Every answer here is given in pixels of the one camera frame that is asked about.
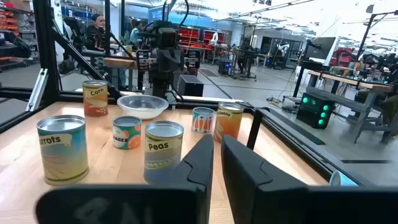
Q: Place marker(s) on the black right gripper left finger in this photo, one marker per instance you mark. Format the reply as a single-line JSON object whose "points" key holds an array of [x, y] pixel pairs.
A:
{"points": [[186, 202]]}

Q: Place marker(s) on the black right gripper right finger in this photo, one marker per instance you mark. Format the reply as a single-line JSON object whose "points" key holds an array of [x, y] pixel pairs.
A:
{"points": [[264, 202]]}

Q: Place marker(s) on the tall Peas can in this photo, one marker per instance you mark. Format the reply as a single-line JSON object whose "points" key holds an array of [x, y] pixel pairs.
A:
{"points": [[161, 146]]}

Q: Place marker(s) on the grey lid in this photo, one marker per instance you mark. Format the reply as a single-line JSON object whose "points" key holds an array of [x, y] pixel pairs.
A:
{"points": [[202, 121]]}

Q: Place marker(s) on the tall Beans can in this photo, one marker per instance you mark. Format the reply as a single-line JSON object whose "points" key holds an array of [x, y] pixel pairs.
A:
{"points": [[228, 121]]}

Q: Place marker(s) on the short Mandarin Oranges can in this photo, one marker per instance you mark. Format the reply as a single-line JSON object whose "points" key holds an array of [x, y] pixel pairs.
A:
{"points": [[126, 133]]}

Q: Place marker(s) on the tall Carrots can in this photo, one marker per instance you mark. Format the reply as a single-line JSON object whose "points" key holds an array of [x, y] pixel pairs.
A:
{"points": [[62, 155]]}

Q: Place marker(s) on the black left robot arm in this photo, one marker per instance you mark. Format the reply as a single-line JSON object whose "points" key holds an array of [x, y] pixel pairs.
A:
{"points": [[168, 62]]}

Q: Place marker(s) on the black computer with green lights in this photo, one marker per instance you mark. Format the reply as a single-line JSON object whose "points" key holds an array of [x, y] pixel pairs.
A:
{"points": [[312, 112]]}

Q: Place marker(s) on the translucent white bowl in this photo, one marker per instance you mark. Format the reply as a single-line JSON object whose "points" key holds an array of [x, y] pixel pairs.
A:
{"points": [[143, 109]]}

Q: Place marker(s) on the black cube-shaped case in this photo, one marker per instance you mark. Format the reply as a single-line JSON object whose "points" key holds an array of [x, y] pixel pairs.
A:
{"points": [[190, 85]]}

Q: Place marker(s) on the black computer case blue-lit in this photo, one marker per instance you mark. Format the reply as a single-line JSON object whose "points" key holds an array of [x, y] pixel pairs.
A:
{"points": [[224, 67]]}

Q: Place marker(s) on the black robot workstation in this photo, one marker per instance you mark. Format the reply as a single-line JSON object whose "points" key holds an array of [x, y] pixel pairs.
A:
{"points": [[245, 59]]}

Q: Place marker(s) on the wooden workbench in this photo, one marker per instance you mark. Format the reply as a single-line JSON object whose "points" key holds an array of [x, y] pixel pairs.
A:
{"points": [[351, 81]]}

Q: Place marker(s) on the wooden desk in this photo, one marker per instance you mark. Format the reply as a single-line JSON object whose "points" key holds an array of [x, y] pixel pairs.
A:
{"points": [[119, 62]]}

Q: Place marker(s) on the black monitor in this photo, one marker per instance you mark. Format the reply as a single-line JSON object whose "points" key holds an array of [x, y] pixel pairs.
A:
{"points": [[320, 48]]}

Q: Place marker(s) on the red storage racks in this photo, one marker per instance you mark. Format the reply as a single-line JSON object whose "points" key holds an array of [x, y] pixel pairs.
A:
{"points": [[189, 35]]}

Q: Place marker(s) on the person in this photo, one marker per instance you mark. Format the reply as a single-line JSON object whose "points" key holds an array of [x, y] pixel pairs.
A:
{"points": [[96, 34], [135, 32]]}

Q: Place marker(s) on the silver aluminium brace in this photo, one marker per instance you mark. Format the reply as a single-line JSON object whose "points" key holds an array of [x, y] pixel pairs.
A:
{"points": [[37, 90]]}

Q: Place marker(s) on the shelving with red bins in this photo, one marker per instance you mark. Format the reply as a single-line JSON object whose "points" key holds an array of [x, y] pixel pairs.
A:
{"points": [[9, 21]]}

